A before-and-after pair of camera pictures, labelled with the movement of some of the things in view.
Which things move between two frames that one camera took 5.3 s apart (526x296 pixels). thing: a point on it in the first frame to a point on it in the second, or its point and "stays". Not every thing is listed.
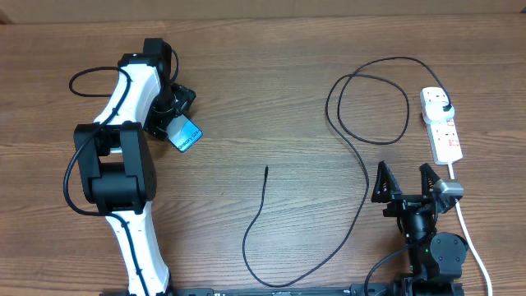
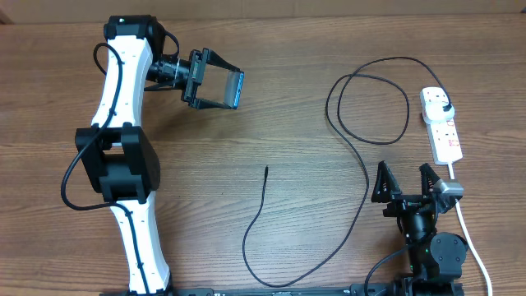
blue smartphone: (183, 133) to (234, 80)
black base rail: (354, 289) stays
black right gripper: (400, 201) stays
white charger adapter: (434, 111) stays
